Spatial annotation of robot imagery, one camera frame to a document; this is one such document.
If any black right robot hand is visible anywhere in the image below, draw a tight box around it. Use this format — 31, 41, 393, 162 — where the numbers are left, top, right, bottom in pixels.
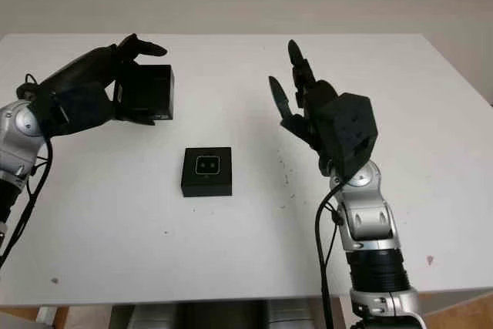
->
268, 39, 340, 165

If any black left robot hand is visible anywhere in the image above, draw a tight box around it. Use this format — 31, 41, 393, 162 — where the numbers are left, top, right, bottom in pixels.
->
38, 34, 169, 127

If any black box lid blue print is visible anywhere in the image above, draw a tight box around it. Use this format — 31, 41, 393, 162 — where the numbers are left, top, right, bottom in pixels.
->
115, 64, 176, 123

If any small silver depth camera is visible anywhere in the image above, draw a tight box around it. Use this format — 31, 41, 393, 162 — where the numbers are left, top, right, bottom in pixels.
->
194, 156, 221, 176

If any grey robot torso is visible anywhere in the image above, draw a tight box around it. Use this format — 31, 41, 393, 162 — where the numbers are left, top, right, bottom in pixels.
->
109, 300, 340, 329

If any white table leg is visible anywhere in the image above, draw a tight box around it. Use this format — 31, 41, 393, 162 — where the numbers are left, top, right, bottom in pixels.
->
36, 305, 59, 329

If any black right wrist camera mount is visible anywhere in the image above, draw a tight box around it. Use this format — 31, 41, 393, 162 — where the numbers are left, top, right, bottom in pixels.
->
333, 92, 377, 176

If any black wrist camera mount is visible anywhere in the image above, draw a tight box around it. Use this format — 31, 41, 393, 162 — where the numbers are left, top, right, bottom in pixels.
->
333, 92, 377, 176
36, 84, 119, 139

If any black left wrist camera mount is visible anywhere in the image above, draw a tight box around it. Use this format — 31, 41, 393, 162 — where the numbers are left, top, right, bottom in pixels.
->
36, 84, 119, 139

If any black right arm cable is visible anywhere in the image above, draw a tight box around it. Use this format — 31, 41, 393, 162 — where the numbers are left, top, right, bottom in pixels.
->
314, 181, 344, 329

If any black camera box base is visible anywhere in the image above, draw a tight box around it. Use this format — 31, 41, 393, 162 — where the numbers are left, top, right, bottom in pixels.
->
179, 146, 233, 199

